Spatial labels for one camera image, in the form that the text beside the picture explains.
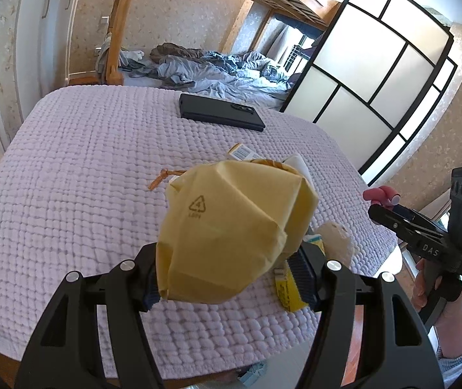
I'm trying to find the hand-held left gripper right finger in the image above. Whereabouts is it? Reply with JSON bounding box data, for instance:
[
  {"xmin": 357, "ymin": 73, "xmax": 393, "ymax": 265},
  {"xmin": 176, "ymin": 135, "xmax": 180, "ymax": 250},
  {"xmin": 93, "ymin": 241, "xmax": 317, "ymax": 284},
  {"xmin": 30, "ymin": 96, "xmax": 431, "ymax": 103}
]
[{"xmin": 285, "ymin": 244, "xmax": 444, "ymax": 389}]

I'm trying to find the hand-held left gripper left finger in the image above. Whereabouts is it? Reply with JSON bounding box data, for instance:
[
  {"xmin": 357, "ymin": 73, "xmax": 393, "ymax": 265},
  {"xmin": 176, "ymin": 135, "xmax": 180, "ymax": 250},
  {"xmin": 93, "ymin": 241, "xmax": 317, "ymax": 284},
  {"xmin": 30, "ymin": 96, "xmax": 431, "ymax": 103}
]
[{"xmin": 14, "ymin": 243, "xmax": 165, "ymax": 389}]

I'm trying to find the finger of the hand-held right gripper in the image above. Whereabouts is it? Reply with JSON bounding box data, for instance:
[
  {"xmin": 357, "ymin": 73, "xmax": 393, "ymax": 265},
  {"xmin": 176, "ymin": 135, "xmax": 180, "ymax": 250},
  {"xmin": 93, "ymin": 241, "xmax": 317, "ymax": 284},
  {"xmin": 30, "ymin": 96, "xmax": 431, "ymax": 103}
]
[
  {"xmin": 392, "ymin": 206, "xmax": 447, "ymax": 232},
  {"xmin": 367, "ymin": 204, "xmax": 458, "ymax": 261}
]

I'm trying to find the yellow snack packet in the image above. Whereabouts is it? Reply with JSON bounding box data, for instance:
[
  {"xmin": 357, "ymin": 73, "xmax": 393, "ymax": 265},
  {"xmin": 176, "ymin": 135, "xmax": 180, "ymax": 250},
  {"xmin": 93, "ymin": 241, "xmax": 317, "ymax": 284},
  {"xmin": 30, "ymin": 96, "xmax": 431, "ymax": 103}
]
[{"xmin": 275, "ymin": 266, "xmax": 309, "ymax": 312}]

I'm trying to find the white tissue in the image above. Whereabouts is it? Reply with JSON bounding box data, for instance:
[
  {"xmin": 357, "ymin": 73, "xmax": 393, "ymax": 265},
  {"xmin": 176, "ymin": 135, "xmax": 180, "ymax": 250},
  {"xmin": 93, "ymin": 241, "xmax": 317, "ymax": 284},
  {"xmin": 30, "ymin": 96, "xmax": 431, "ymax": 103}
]
[{"xmin": 319, "ymin": 221, "xmax": 354, "ymax": 267}]

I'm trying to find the yellow paper bag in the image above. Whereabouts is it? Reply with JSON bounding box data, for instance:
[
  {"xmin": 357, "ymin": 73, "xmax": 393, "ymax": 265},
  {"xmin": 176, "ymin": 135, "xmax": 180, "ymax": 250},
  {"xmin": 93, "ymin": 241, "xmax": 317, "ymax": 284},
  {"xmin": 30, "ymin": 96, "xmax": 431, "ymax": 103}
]
[{"xmin": 156, "ymin": 159, "xmax": 318, "ymax": 304}]

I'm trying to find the white paper scrap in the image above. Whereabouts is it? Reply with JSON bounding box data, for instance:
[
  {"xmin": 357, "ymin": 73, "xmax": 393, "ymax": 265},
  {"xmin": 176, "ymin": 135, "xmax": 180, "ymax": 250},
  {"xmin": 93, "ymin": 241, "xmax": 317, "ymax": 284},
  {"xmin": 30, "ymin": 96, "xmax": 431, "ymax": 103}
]
[{"xmin": 283, "ymin": 154, "xmax": 315, "ymax": 187}]

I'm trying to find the orange string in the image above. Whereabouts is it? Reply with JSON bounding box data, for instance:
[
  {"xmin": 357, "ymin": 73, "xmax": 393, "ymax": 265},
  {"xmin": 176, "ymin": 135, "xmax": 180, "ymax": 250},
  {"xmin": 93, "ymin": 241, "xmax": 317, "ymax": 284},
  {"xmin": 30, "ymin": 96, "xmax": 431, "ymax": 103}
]
[{"xmin": 148, "ymin": 169, "xmax": 186, "ymax": 191}]

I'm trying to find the barcode wrapper piece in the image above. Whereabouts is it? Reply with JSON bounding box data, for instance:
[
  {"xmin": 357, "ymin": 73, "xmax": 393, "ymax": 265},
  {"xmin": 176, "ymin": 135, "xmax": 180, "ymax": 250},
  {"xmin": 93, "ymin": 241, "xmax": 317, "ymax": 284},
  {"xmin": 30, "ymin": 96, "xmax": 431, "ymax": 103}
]
[{"xmin": 227, "ymin": 143, "xmax": 257, "ymax": 163}]

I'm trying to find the person's right hand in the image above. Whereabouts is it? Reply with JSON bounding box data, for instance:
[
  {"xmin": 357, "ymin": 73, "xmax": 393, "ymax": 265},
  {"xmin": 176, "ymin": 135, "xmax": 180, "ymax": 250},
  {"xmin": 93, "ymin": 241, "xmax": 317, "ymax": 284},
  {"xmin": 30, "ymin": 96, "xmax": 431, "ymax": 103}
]
[{"xmin": 411, "ymin": 257, "xmax": 462, "ymax": 333}]

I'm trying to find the light blue object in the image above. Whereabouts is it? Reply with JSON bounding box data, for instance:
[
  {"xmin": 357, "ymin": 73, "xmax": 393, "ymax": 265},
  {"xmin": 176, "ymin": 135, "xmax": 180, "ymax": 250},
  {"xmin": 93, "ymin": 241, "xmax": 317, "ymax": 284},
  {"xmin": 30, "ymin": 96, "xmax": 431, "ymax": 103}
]
[{"xmin": 238, "ymin": 362, "xmax": 269, "ymax": 386}]

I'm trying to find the lilac quilted blanket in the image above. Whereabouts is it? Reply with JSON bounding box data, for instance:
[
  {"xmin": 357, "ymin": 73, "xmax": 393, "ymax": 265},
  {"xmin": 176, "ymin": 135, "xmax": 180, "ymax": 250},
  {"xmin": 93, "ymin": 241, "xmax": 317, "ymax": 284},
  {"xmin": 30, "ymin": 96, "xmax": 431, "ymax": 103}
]
[{"xmin": 0, "ymin": 85, "xmax": 402, "ymax": 378}]

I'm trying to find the black framed room divider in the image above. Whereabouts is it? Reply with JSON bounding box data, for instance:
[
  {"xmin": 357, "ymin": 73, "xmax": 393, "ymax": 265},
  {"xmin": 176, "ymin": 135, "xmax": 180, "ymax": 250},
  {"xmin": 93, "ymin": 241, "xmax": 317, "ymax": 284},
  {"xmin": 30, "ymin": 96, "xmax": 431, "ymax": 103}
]
[{"xmin": 280, "ymin": 0, "xmax": 458, "ymax": 188}]

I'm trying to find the black smartphone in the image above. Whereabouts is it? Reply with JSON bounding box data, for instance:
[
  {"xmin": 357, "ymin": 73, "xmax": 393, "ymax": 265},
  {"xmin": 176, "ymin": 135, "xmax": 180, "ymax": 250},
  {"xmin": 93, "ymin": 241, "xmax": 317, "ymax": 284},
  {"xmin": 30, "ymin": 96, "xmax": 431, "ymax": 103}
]
[{"xmin": 179, "ymin": 93, "xmax": 266, "ymax": 132}]

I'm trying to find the blue-grey duvet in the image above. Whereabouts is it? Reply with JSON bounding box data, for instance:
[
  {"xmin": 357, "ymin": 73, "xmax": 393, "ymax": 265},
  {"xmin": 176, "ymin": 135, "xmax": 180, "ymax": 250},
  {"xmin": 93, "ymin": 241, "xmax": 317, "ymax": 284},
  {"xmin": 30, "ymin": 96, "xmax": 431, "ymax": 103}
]
[{"xmin": 120, "ymin": 51, "xmax": 297, "ymax": 107}]

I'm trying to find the grey hanging cloth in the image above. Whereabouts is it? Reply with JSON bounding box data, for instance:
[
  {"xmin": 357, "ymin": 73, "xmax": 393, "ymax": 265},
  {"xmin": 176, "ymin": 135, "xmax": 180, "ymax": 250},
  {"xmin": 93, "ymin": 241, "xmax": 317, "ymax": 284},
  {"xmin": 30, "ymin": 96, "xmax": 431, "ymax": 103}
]
[{"xmin": 94, "ymin": 41, "xmax": 147, "ymax": 78}]

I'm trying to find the brown garment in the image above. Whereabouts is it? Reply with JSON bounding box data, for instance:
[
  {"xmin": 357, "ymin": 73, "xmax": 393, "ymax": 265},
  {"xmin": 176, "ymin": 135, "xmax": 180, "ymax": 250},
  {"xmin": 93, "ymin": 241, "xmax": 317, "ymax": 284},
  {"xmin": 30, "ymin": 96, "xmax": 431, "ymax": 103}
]
[{"xmin": 150, "ymin": 42, "xmax": 204, "ymax": 64}]

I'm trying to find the white wardrobe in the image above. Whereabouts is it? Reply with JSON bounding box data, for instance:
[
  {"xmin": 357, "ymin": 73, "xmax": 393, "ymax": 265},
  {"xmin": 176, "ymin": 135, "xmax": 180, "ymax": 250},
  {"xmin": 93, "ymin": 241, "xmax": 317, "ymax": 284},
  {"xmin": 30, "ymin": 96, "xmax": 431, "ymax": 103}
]
[{"xmin": 0, "ymin": 0, "xmax": 83, "ymax": 151}]

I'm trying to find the wooden bunk bed frame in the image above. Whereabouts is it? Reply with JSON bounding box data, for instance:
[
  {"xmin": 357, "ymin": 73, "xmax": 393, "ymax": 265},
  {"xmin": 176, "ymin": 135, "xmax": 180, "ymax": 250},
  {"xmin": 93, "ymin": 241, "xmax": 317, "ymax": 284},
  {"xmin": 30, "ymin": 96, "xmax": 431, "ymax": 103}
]
[{"xmin": 105, "ymin": 0, "xmax": 351, "ymax": 87}]

